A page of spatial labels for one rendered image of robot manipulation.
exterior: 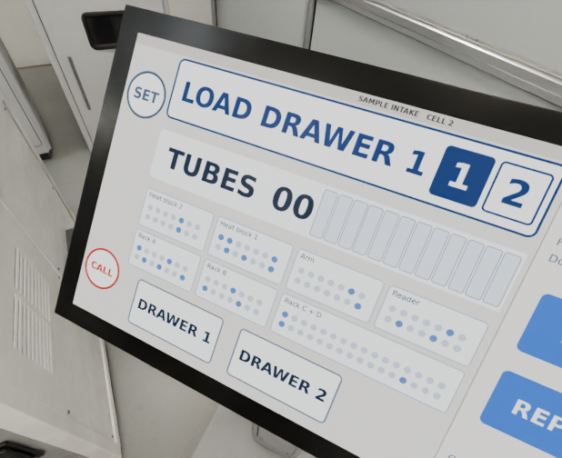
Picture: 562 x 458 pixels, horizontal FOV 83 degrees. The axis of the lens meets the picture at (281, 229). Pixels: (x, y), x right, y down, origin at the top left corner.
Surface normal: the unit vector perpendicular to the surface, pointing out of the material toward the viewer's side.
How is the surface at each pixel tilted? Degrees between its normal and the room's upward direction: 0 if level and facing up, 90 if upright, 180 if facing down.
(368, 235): 50
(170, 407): 0
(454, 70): 90
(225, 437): 5
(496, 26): 90
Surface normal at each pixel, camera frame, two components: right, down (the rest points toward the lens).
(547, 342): -0.27, 0.07
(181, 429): 0.07, -0.66
